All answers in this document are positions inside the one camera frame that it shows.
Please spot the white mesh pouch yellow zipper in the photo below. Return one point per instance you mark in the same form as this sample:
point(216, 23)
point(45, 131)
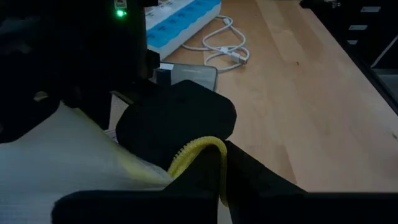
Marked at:
point(62, 155)

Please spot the black aluminium table frame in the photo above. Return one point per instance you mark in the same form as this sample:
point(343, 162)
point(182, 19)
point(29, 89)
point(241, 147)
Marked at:
point(351, 53)

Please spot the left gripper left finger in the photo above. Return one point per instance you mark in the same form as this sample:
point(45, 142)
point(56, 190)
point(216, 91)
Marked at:
point(202, 174)

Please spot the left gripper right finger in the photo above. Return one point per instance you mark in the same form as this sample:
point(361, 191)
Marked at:
point(248, 177)

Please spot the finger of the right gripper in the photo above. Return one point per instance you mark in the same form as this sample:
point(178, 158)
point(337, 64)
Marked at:
point(174, 118)

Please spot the teal white pill organizer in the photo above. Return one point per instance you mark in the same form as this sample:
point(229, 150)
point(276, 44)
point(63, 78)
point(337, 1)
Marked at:
point(177, 25)

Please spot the silver power bank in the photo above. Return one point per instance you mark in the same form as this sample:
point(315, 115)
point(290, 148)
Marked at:
point(196, 74)

